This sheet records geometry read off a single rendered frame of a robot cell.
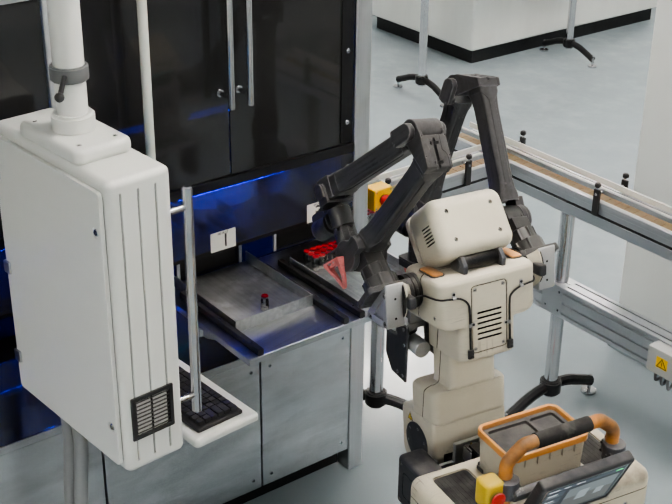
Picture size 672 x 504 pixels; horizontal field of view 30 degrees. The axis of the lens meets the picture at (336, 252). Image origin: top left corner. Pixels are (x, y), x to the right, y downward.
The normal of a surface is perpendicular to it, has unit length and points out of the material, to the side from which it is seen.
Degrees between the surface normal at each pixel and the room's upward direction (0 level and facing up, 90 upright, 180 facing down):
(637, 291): 90
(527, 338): 0
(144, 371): 90
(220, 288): 0
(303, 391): 90
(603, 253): 0
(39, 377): 90
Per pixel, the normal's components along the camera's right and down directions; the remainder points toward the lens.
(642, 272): -0.80, 0.26
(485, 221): 0.35, -0.30
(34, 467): 0.61, 0.36
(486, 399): 0.47, 0.27
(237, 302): 0.01, -0.89
